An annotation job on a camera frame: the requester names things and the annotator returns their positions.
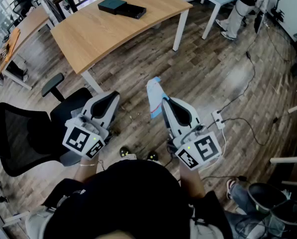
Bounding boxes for person's black shirt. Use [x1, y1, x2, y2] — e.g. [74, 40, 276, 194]
[42, 159, 235, 239]

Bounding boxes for person's shoe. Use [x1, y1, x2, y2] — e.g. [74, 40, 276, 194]
[146, 150, 159, 162]
[119, 146, 132, 158]

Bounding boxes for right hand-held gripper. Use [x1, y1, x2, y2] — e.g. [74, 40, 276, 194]
[162, 97, 222, 170]

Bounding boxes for black mesh office chair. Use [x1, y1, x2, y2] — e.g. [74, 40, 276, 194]
[0, 73, 94, 178]

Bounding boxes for person's left forearm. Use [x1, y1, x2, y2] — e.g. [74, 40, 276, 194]
[73, 155, 99, 184]

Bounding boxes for black box base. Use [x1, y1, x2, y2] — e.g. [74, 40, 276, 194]
[98, 0, 147, 20]

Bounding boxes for white blue paper packet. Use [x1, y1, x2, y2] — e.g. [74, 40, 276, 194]
[146, 76, 169, 120]

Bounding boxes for black cable with adapter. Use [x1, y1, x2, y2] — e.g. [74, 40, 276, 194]
[216, 50, 256, 114]

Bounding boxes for long wooden table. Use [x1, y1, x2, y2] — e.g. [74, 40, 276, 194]
[0, 5, 56, 91]

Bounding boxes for person's left shoe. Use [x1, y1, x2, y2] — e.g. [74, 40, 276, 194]
[119, 146, 132, 158]

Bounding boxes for person's right shoe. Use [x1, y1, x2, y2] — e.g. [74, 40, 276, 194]
[146, 150, 159, 162]

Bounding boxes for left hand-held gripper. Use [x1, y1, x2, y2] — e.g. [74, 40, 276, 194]
[62, 91, 120, 160]

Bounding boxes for white rack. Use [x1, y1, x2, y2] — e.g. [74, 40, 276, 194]
[270, 83, 297, 186]

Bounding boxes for person's light grey garment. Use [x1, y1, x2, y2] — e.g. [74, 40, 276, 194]
[25, 208, 55, 239]

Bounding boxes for wooden table with white legs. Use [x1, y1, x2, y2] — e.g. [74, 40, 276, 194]
[50, 0, 194, 94]

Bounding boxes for orange cloth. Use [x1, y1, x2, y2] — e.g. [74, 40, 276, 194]
[0, 27, 21, 74]

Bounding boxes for white cable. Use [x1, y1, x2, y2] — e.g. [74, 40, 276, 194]
[200, 128, 228, 171]

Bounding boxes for person's right forearm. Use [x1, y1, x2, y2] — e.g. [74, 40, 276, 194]
[179, 165, 206, 199]

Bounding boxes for white power strip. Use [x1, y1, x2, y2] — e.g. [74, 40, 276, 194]
[211, 110, 226, 130]

